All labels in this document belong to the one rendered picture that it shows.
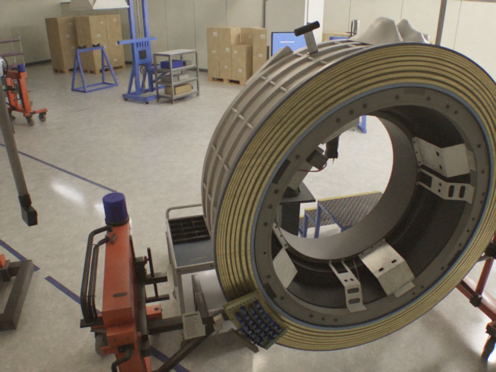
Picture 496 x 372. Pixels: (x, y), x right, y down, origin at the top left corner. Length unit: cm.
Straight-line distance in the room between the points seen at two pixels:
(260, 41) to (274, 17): 286
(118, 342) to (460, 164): 165
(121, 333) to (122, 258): 39
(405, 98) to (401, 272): 95
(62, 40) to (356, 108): 1295
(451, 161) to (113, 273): 158
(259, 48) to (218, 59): 131
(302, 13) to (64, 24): 908
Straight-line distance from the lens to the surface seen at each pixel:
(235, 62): 1025
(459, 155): 194
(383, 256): 217
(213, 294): 258
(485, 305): 296
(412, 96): 157
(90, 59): 1332
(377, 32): 172
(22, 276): 338
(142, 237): 377
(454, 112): 173
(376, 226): 228
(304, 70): 151
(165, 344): 273
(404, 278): 214
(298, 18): 672
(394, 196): 228
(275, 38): 550
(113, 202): 201
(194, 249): 236
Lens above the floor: 200
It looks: 26 degrees down
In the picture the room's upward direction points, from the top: straight up
